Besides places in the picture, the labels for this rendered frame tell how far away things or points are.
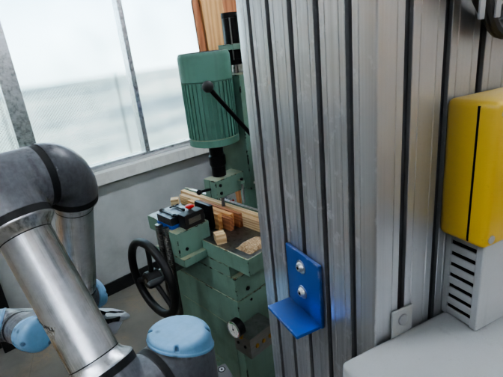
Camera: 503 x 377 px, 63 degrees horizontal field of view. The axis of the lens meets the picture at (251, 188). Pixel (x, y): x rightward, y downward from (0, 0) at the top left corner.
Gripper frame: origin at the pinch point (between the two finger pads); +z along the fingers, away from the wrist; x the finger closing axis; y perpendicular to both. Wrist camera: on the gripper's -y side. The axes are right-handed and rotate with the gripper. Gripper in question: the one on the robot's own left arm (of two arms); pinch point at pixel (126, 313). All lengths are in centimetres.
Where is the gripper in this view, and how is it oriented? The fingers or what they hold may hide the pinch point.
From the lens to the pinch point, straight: 129.9
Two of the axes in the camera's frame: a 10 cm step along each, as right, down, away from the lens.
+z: 6.7, 2.0, 7.1
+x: 6.9, 1.8, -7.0
